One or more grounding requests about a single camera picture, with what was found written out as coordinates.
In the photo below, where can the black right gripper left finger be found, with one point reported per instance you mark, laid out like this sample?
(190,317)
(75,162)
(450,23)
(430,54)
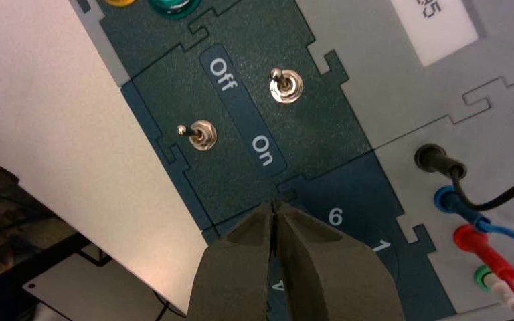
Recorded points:
(235,279)

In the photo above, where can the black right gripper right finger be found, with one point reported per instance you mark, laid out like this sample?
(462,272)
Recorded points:
(332,279)

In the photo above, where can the grey and teal task box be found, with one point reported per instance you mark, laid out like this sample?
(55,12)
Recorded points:
(239,177)

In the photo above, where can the white metal plate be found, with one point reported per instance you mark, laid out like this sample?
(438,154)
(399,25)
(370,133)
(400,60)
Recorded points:
(97,292)

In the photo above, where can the white display label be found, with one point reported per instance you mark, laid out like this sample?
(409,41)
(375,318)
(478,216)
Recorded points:
(434,31)

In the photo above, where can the teal push button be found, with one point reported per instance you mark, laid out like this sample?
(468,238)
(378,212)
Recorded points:
(175,8)

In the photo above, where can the yellow push button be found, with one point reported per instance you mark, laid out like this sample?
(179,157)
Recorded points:
(119,2)

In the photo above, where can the metal toggle switch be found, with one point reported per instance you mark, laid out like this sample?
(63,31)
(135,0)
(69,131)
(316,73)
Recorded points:
(287,88)
(203,136)

